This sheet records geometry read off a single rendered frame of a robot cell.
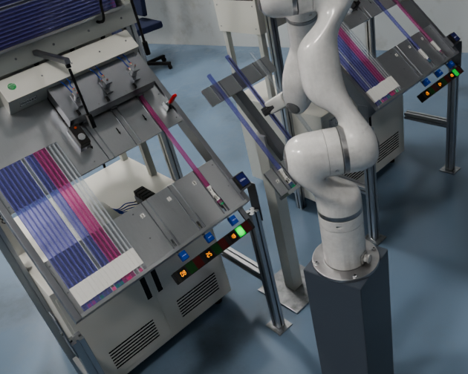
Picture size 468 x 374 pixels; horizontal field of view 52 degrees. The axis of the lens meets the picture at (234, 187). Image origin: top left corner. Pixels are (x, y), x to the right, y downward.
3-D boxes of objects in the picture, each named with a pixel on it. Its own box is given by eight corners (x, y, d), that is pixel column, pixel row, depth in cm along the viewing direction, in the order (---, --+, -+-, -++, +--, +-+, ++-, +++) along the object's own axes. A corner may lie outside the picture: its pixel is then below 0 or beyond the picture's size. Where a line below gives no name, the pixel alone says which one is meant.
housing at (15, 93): (134, 68, 184) (139, 46, 172) (12, 124, 161) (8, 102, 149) (121, 53, 185) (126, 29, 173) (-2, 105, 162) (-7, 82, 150)
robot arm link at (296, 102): (298, 41, 128) (306, 121, 152) (323, 6, 135) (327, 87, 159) (268, 35, 132) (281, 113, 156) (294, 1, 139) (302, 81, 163)
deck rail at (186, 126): (244, 205, 177) (250, 199, 172) (241, 208, 176) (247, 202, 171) (132, 57, 185) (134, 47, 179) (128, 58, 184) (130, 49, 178)
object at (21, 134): (179, 126, 180) (182, 119, 176) (11, 219, 149) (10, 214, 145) (128, 58, 183) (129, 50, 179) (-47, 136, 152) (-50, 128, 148)
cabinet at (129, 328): (234, 299, 232) (203, 194, 199) (111, 401, 200) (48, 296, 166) (161, 247, 278) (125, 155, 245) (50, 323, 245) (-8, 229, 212)
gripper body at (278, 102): (298, 78, 165) (279, 90, 175) (278, 90, 160) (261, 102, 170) (309, 97, 166) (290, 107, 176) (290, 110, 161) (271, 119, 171)
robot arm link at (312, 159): (367, 217, 124) (361, 136, 112) (296, 230, 126) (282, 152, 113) (356, 191, 134) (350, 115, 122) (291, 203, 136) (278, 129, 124)
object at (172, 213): (241, 202, 174) (244, 199, 171) (79, 316, 143) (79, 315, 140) (209, 161, 176) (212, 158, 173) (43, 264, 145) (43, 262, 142)
